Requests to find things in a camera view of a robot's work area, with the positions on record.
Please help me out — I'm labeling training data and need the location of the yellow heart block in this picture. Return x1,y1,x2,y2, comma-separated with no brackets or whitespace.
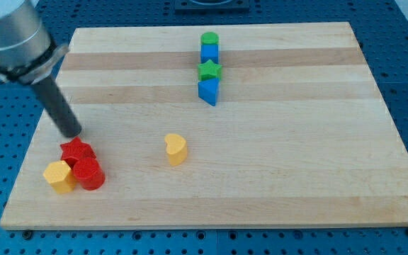
164,133,188,166

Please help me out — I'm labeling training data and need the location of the blue cube block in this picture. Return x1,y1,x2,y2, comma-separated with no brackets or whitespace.
200,44,219,64

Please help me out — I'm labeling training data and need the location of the yellow hexagon block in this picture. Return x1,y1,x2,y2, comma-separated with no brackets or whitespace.
43,160,77,194

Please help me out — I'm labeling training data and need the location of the wooden board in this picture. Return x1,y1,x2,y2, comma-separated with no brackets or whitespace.
0,22,408,230

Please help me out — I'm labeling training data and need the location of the blue triangle block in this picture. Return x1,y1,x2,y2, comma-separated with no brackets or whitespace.
198,78,220,106

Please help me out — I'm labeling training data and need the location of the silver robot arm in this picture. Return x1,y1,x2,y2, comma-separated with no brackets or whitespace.
0,0,69,84

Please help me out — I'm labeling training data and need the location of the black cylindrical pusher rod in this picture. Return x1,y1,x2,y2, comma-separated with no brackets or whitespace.
30,75,81,137

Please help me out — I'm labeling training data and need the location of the red cylinder block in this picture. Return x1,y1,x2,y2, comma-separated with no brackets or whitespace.
72,157,106,191

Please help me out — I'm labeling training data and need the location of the green star block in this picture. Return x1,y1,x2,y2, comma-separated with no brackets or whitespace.
198,59,222,81

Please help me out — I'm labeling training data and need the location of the green cylinder block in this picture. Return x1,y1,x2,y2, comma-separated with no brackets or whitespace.
200,31,219,45

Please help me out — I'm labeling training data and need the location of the red star block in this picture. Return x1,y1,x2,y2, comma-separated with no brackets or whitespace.
60,137,96,168

